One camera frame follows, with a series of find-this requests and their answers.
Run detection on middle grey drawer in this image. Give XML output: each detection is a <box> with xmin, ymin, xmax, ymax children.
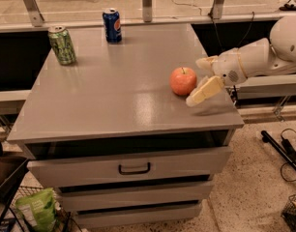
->
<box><xmin>60</xmin><ymin>181</ymin><xmax>214</xmax><ymax>212</ymax></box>

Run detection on grey drawer cabinet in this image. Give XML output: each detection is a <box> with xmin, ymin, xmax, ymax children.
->
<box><xmin>9</xmin><ymin>24</ymin><xmax>243</xmax><ymax>216</ymax></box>

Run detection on top grey drawer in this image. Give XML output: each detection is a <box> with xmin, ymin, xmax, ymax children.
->
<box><xmin>28</xmin><ymin>147</ymin><xmax>232</xmax><ymax>188</ymax></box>

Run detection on grey drawer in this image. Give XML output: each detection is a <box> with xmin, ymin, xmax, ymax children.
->
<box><xmin>60</xmin><ymin>181</ymin><xmax>214</xmax><ymax>212</ymax></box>
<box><xmin>74</xmin><ymin>202</ymin><xmax>202</xmax><ymax>228</ymax></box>
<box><xmin>28</xmin><ymin>147</ymin><xmax>232</xmax><ymax>188</ymax></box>

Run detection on blue pepsi can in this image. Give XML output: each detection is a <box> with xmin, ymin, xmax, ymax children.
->
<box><xmin>103</xmin><ymin>8</ymin><xmax>122</xmax><ymax>44</ymax></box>

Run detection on metal bracket post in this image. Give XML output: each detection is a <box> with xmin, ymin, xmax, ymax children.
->
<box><xmin>142</xmin><ymin>0</ymin><xmax>152</xmax><ymax>22</ymax></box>
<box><xmin>22</xmin><ymin>0</ymin><xmax>44</xmax><ymax>27</ymax></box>
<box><xmin>209</xmin><ymin>0</ymin><xmax>224</xmax><ymax>19</ymax></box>

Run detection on black drawer handle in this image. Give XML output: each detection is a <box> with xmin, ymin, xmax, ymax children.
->
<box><xmin>118</xmin><ymin>162</ymin><xmax>151</xmax><ymax>176</ymax></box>

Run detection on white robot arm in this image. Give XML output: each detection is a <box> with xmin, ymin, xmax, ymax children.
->
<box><xmin>186</xmin><ymin>15</ymin><xmax>296</xmax><ymax>107</ymax></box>

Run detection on middle metal bracket post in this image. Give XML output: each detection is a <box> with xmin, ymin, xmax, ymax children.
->
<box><xmin>142</xmin><ymin>0</ymin><xmax>152</xmax><ymax>22</ymax></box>

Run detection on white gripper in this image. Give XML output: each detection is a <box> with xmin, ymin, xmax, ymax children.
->
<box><xmin>186</xmin><ymin>48</ymin><xmax>247</xmax><ymax>107</ymax></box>

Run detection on black hanging cable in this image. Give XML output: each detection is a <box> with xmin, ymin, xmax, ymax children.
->
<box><xmin>208</xmin><ymin>11</ymin><xmax>256</xmax><ymax>104</ymax></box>

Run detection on black wire basket left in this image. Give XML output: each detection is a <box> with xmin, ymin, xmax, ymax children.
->
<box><xmin>0</xmin><ymin>186</ymin><xmax>79</xmax><ymax>232</ymax></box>

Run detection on red orange apple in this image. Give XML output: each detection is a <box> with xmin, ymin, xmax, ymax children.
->
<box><xmin>169</xmin><ymin>67</ymin><xmax>197</xmax><ymax>96</ymax></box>

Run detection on black wire basket right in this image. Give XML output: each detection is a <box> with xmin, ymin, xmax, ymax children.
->
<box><xmin>281</xmin><ymin>194</ymin><xmax>296</xmax><ymax>232</ymax></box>

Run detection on black power adapter cable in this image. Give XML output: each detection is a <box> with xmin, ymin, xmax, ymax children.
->
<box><xmin>279</xmin><ymin>128</ymin><xmax>296</xmax><ymax>183</ymax></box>

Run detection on right metal bracket post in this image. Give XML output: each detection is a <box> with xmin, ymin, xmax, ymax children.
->
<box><xmin>209</xmin><ymin>0</ymin><xmax>224</xmax><ymax>19</ymax></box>

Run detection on black wire basket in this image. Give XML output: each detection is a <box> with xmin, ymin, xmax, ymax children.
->
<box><xmin>0</xmin><ymin>186</ymin><xmax>79</xmax><ymax>232</ymax></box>
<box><xmin>281</xmin><ymin>194</ymin><xmax>296</xmax><ymax>232</ymax></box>

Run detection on green snack bag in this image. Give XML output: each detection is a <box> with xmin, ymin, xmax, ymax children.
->
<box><xmin>15</xmin><ymin>188</ymin><xmax>56</xmax><ymax>232</ymax></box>

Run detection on dark bin at left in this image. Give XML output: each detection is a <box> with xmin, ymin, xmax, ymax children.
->
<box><xmin>0</xmin><ymin>136</ymin><xmax>30</xmax><ymax>232</ymax></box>

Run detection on black rod on floor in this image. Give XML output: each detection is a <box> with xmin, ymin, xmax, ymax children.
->
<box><xmin>261</xmin><ymin>130</ymin><xmax>296</xmax><ymax>171</ymax></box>

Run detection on green soda can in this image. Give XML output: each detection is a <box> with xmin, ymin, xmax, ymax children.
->
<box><xmin>48</xmin><ymin>26</ymin><xmax>76</xmax><ymax>65</ymax></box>

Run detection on black sandals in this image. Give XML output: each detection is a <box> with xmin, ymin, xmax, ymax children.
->
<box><xmin>279</xmin><ymin>0</ymin><xmax>296</xmax><ymax>12</ymax></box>

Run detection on left metal bracket post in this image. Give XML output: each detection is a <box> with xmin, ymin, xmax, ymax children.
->
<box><xmin>22</xmin><ymin>0</ymin><xmax>44</xmax><ymax>27</ymax></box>

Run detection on bottom grey drawer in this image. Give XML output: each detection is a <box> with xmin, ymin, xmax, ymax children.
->
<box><xmin>74</xmin><ymin>202</ymin><xmax>202</xmax><ymax>228</ymax></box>

